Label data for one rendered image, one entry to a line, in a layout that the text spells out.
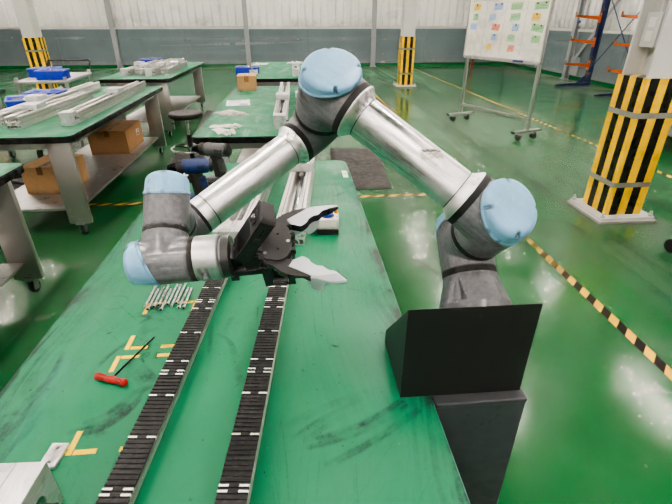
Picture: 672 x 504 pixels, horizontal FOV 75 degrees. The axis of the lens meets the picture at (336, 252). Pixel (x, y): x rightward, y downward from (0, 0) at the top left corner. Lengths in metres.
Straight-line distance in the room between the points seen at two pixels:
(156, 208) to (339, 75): 0.41
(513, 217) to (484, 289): 0.17
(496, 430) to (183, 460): 0.65
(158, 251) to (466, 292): 0.58
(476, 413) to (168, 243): 0.71
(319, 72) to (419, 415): 0.70
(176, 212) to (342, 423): 0.51
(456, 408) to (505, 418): 0.12
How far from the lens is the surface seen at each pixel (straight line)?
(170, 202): 0.78
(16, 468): 0.90
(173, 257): 0.74
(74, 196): 3.79
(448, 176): 0.86
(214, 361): 1.09
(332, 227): 1.60
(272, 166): 0.95
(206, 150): 2.06
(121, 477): 0.89
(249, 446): 0.87
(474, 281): 0.94
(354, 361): 1.05
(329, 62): 0.90
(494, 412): 1.05
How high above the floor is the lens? 1.49
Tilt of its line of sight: 28 degrees down
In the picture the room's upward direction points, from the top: straight up
